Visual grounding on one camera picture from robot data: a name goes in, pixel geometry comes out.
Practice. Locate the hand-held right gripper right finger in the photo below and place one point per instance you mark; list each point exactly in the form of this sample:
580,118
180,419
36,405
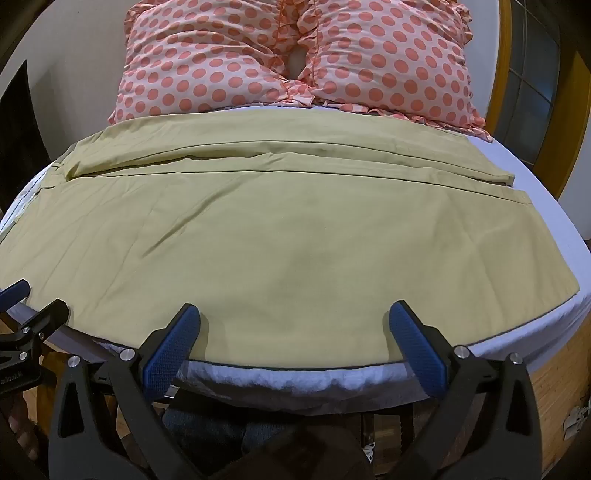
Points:
418,347

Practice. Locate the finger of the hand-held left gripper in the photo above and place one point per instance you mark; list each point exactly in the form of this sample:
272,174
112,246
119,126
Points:
14,291
44,318

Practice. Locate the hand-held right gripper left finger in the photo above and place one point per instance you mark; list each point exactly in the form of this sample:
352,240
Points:
170,347

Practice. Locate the olive yellow bed sheet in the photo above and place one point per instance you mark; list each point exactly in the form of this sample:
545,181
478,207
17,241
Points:
258,240

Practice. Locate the person's left hand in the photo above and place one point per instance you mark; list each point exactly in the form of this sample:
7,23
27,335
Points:
25,429

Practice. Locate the dark door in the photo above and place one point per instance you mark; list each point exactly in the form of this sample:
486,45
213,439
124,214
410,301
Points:
16,147

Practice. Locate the bed with white sheet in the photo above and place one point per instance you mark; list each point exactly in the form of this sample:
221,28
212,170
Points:
545,258

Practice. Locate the small white object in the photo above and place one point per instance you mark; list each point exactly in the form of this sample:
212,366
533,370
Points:
577,421

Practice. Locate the yellow framed window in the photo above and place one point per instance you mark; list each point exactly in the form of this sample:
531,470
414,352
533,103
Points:
535,92

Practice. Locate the pink polka dot pillow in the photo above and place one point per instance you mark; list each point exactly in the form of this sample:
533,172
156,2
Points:
198,60
392,60

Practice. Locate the wooden bed frame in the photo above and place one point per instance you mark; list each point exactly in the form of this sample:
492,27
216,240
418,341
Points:
561,369

